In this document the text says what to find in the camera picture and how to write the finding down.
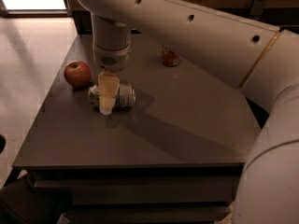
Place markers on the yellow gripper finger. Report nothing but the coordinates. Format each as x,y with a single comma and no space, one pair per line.
108,85

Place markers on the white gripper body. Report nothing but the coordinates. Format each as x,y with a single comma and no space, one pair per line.
112,58

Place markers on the white green 7up can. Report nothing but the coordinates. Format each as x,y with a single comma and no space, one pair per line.
125,96

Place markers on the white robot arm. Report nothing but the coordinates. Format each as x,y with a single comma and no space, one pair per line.
258,59

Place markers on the red coca-cola can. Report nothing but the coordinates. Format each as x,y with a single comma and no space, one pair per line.
169,57

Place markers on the red apple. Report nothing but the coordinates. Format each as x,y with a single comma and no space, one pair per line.
77,74

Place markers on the grey drawer cabinet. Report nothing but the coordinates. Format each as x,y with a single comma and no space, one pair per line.
174,158

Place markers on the dark brown chair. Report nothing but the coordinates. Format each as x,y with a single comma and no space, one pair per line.
22,203

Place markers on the right metal bracket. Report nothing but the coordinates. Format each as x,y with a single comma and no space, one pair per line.
257,7

